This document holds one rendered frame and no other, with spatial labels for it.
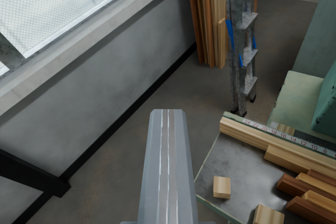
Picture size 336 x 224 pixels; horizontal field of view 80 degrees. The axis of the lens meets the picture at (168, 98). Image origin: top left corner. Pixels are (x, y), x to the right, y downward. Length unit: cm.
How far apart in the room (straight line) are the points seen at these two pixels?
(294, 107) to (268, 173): 30
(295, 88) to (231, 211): 49
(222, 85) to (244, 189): 140
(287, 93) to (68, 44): 105
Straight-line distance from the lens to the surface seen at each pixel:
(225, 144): 56
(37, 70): 118
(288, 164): 54
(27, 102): 130
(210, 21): 173
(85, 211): 166
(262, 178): 54
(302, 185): 50
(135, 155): 162
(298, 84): 85
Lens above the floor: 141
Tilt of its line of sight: 51 degrees down
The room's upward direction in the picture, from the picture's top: 17 degrees counter-clockwise
